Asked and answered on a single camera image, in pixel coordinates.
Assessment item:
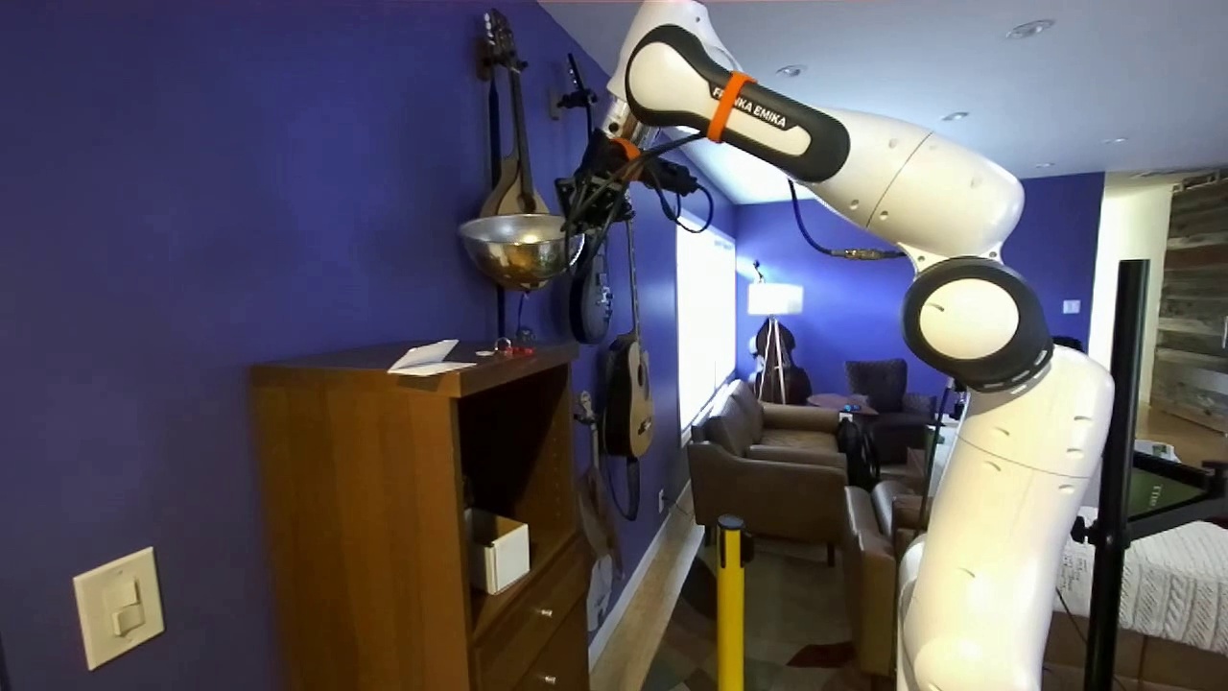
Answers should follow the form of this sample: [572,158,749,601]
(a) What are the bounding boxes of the brown wooden cabinet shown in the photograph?
[249,347,588,691]

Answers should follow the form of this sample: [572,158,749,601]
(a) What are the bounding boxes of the beige wall switch plate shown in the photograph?
[75,548,165,671]

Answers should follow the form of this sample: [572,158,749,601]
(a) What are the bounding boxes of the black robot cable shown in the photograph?
[637,126,914,265]

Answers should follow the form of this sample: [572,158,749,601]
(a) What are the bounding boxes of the yellow black post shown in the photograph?
[713,514,744,691]

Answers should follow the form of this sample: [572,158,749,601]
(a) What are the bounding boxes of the silver metal bowl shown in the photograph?
[462,213,582,294]

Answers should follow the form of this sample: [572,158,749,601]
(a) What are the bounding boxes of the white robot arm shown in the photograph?
[566,0,1113,691]

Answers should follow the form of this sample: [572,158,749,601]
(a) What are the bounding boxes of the grey electric guitar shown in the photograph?
[570,249,613,347]

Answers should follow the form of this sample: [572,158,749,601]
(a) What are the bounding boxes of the white knit bed cover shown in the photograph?
[1054,514,1228,660]

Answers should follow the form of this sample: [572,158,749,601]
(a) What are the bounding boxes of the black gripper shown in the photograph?
[562,131,640,233]

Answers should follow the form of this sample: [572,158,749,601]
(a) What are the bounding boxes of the dark armchair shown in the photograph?
[847,356,934,450]

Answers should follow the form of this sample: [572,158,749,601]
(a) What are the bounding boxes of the brown acoustic guitar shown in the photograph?
[608,233,657,456]

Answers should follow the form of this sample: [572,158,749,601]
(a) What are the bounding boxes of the keys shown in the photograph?
[476,337,543,363]

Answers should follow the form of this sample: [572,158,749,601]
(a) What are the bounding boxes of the white paper card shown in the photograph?
[389,337,463,377]

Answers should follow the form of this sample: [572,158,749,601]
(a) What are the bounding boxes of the tan round mandolin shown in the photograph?
[480,8,545,216]

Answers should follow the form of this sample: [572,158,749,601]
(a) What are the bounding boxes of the small white box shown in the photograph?
[470,512,529,596]

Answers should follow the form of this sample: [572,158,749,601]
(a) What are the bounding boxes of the brown leather sofa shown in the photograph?
[689,379,847,544]

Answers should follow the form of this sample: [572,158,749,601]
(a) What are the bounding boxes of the black camera stand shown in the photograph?
[1070,262,1225,691]

